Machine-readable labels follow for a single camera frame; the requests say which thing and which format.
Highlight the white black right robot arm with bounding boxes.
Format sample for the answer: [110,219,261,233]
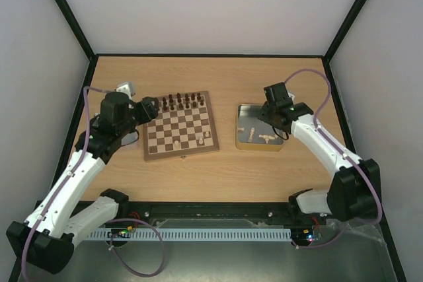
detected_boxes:
[258,83,383,224]

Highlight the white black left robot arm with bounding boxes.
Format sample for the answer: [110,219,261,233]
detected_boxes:
[6,90,159,280]

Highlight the wooden chess board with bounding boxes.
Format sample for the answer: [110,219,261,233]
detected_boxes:
[142,90,219,162]

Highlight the silver tin lid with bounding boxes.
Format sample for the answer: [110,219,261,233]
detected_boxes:
[121,128,139,147]

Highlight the gold metal tin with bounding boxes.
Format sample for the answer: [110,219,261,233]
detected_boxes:
[235,104,284,152]

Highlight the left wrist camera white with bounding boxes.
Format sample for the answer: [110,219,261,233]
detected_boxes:
[116,81,136,96]

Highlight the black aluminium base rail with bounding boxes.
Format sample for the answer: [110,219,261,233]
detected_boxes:
[114,201,336,227]

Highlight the light blue cable duct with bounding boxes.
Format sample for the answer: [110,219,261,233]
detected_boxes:
[86,228,291,242]

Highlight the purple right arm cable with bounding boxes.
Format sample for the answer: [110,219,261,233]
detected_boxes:
[284,69,384,250]

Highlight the black frame post left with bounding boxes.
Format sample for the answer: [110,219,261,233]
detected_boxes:
[34,0,96,61]

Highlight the black frame post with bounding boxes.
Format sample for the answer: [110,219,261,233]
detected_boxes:
[323,0,389,61]
[34,0,96,61]

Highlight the black frame post right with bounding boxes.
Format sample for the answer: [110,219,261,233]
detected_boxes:
[323,0,389,61]

